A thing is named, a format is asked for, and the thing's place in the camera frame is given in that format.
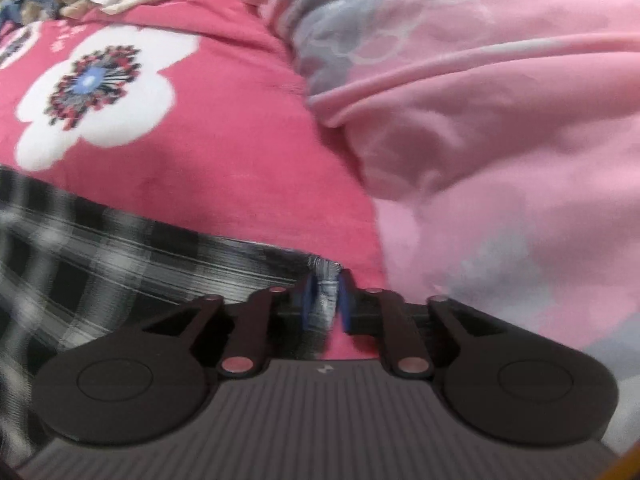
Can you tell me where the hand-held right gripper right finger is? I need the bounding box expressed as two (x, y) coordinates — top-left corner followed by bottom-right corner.
(339, 269), (508, 380)

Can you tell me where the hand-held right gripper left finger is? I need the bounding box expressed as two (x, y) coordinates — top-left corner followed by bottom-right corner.
(142, 276), (317, 378)

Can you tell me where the black white plaid garment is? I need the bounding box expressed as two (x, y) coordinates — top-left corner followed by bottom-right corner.
(0, 165), (346, 466)

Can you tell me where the pink floral blanket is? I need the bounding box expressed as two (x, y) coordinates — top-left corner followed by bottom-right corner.
(0, 0), (391, 361)

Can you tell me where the pink grey quilt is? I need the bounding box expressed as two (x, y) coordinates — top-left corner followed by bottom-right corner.
(232, 0), (640, 456)

